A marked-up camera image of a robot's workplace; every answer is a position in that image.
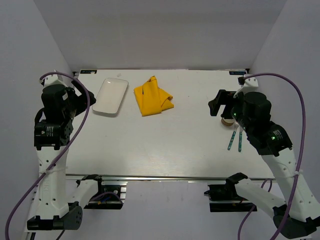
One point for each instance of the teal handled knife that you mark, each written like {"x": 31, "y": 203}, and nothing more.
{"x": 240, "y": 139}

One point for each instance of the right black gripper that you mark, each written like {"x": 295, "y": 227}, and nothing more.
{"x": 215, "y": 104}

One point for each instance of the white rectangular plate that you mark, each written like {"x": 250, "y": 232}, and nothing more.
{"x": 110, "y": 96}

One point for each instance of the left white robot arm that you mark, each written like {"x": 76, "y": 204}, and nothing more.
{"x": 53, "y": 135}

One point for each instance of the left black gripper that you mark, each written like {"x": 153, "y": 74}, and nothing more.
{"x": 82, "y": 100}

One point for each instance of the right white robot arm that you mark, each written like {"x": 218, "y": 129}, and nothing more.
{"x": 297, "y": 213}

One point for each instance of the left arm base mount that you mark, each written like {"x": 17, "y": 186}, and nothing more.
{"x": 107, "y": 195}

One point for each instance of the yellow pikachu cloth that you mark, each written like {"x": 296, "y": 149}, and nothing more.
{"x": 152, "y": 99}

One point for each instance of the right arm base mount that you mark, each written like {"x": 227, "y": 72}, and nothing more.
{"x": 222, "y": 201}

